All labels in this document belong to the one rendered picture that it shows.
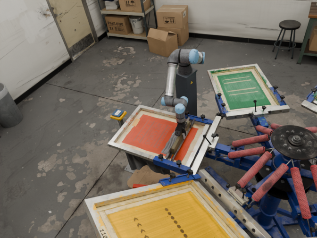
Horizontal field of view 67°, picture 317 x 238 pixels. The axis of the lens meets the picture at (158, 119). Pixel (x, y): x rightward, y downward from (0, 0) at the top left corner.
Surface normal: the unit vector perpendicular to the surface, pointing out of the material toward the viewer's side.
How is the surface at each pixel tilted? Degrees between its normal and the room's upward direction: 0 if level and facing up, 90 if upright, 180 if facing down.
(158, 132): 0
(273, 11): 90
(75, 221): 0
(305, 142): 0
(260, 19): 90
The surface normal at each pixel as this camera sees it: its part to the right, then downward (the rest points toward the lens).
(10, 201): -0.13, -0.72
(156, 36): -0.57, -0.04
